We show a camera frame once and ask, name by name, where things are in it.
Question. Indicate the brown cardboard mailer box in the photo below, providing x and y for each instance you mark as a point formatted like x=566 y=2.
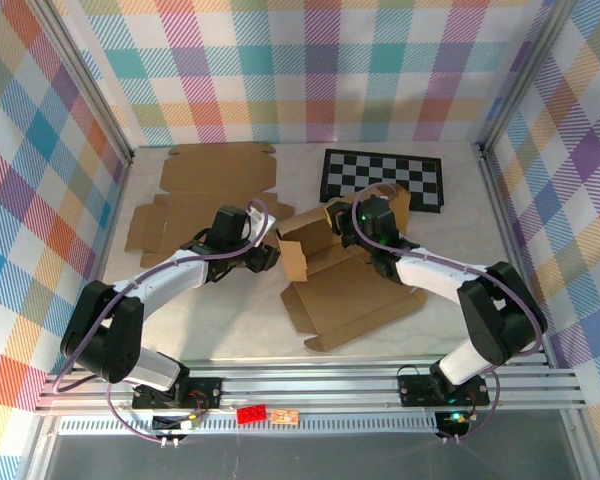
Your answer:
x=340 y=295
x=205 y=175

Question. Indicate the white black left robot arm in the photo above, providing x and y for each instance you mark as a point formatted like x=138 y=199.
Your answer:
x=170 y=272

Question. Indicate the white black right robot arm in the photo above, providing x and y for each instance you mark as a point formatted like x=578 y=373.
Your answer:
x=430 y=280

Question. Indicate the black grey chessboard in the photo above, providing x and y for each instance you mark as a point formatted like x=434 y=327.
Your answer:
x=380 y=170

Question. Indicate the small orange circuit board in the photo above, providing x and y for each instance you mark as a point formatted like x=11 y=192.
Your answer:
x=285 y=416

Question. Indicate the small black controller board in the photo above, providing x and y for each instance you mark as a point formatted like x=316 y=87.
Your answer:
x=170 y=422
x=452 y=422

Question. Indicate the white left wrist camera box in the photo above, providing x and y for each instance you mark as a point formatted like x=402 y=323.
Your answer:
x=260 y=220

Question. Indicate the aluminium side rail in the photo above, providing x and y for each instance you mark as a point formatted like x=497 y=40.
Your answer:
x=505 y=225

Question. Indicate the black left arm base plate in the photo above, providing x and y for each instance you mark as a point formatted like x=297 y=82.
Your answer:
x=205 y=395

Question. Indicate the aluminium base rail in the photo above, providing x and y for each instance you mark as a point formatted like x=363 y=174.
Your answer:
x=305 y=390

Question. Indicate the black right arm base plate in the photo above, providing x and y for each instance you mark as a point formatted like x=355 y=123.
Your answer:
x=412 y=395

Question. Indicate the aluminium frame post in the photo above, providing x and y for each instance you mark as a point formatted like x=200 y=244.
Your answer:
x=87 y=85
x=520 y=80

